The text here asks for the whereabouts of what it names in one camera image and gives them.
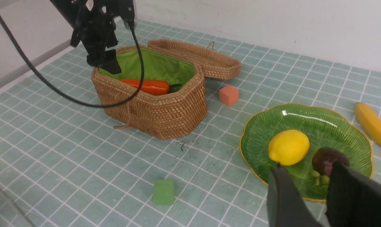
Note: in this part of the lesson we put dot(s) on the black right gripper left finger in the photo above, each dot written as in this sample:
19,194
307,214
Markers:
285,207

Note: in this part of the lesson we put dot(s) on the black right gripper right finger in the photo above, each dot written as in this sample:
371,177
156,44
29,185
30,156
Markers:
353,200

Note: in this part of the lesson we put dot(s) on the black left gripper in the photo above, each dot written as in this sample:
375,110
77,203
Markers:
94,27

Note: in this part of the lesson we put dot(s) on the purple toy mangosteen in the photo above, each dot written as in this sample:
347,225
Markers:
322,162

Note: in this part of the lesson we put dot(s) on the yellow toy lemon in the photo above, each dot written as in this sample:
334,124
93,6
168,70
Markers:
288,147

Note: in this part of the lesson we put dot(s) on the yellow toy banana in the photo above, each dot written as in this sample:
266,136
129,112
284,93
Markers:
369,121

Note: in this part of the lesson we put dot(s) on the orange toy carrot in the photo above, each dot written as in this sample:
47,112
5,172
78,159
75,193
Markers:
153,86

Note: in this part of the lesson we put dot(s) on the woven rattan basket green lining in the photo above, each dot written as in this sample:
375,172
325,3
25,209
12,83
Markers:
167,116

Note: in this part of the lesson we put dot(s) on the green glass leaf plate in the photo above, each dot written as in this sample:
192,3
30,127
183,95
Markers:
323,127

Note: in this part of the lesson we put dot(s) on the green foam cube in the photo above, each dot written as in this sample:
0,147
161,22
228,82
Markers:
164,192

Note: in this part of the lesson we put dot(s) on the salmon pink foam cube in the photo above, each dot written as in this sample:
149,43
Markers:
228,95

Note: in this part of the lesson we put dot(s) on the teal checkered tablecloth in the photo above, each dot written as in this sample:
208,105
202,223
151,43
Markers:
65,166

